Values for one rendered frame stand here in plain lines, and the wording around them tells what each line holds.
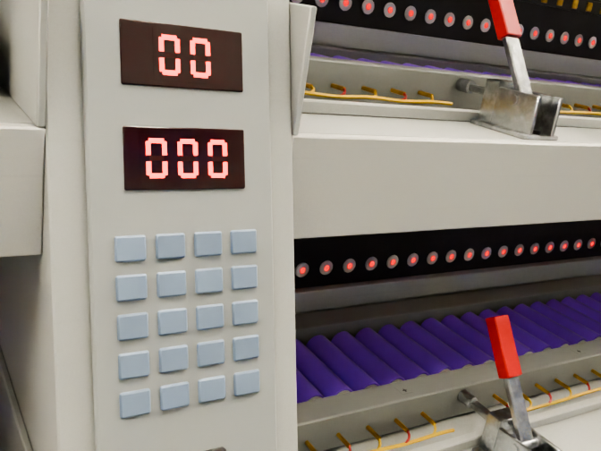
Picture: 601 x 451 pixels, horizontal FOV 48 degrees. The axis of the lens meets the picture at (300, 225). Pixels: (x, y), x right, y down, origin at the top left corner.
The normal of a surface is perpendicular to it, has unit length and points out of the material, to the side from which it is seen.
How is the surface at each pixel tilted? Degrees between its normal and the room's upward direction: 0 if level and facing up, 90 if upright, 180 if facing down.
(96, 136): 90
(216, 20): 90
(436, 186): 108
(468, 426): 18
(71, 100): 90
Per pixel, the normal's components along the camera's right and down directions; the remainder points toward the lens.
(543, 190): 0.50, 0.34
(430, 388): 0.15, -0.94
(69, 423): 0.53, 0.04
